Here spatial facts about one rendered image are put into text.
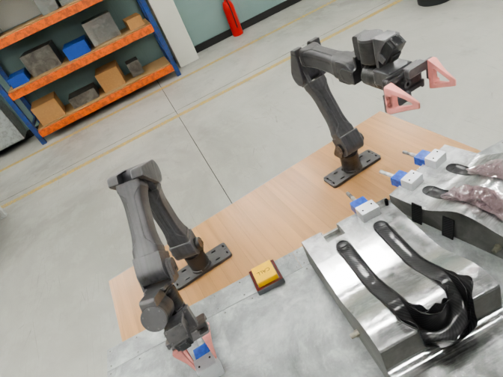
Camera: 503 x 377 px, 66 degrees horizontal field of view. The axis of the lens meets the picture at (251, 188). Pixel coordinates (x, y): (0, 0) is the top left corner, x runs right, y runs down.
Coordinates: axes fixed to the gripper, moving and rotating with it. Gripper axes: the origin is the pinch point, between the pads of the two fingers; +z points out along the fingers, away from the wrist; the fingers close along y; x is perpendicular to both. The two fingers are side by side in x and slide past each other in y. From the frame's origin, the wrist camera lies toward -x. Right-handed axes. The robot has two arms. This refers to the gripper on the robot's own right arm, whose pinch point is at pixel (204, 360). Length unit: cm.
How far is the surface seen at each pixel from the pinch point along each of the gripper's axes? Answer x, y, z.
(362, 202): 7, 55, -11
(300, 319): 1.1, 24.6, 4.7
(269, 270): 13.0, 24.7, -6.4
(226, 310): 14.2, 9.0, -2.8
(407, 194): 8, 68, -6
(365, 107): 202, 167, -19
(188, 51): 474, 106, -193
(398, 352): -24.8, 35.8, 8.0
